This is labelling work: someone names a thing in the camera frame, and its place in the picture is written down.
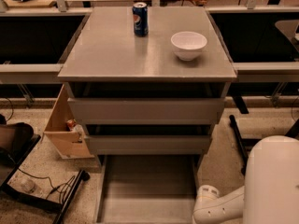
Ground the clear plastic cup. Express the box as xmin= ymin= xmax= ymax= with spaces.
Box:
xmin=21 ymin=179 xmax=37 ymax=193

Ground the grey metal rail right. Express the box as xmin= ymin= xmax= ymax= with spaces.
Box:
xmin=233 ymin=62 xmax=299 ymax=83

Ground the grey top drawer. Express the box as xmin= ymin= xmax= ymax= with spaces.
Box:
xmin=65 ymin=82 xmax=228 ymax=125

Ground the blue Pepsi can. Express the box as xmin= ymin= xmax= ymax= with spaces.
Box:
xmin=132 ymin=2 xmax=149 ymax=36

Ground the black stand frame left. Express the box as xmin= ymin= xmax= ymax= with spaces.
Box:
xmin=0 ymin=134 xmax=90 ymax=224

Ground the dark bag on stand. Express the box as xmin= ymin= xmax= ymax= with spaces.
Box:
xmin=0 ymin=115 xmax=34 ymax=166

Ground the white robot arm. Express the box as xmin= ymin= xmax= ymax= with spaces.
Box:
xmin=192 ymin=135 xmax=299 ymax=224

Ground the grey metal rail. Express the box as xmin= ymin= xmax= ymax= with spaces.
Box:
xmin=233 ymin=62 xmax=299 ymax=83
xmin=0 ymin=64 xmax=63 ymax=84

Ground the white ceramic bowl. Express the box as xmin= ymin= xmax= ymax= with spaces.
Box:
xmin=171 ymin=31 xmax=207 ymax=61

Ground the grey drawer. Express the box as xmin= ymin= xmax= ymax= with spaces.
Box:
xmin=86 ymin=125 xmax=211 ymax=155
xmin=95 ymin=155 xmax=197 ymax=224
xmin=65 ymin=82 xmax=228 ymax=125

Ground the grey bottom drawer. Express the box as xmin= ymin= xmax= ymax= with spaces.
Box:
xmin=95 ymin=155 xmax=197 ymax=224

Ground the black stand foot right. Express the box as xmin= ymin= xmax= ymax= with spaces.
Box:
xmin=229 ymin=115 xmax=249 ymax=175

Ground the grey metal rail left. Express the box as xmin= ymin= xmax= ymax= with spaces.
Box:
xmin=0 ymin=64 xmax=63 ymax=84

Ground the black cable on floor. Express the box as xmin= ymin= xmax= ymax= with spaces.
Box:
xmin=17 ymin=167 xmax=78 ymax=205

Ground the grey middle drawer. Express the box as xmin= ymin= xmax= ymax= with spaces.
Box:
xmin=86 ymin=125 xmax=211 ymax=155

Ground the cardboard box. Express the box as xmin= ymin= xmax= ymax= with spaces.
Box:
xmin=44 ymin=87 xmax=93 ymax=159

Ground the red snack packet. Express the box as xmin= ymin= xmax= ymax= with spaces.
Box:
xmin=66 ymin=119 xmax=77 ymax=131

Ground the grey drawer cabinet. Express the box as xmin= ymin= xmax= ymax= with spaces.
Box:
xmin=57 ymin=6 xmax=238 ymax=170

